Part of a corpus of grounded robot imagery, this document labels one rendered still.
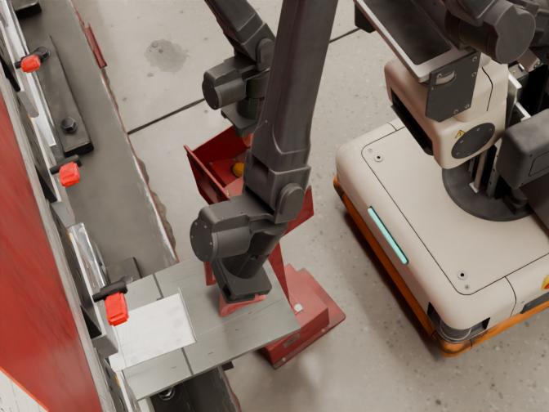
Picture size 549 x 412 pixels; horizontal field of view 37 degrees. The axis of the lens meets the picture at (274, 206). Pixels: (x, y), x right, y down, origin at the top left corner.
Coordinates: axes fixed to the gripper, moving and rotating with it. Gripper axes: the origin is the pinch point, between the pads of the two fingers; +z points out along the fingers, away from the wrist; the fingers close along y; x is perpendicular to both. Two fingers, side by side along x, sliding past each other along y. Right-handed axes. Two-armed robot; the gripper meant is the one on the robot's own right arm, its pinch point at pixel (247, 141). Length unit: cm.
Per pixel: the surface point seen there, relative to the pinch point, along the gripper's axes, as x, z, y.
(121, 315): 42, -40, 52
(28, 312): 52, -65, 64
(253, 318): 39, -13, 29
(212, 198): 0.5, 12.0, 8.1
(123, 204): 1.3, -0.4, 28.8
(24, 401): 61, -71, 68
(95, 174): -7.8, -0.2, 29.4
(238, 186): 6.2, 3.7, 6.3
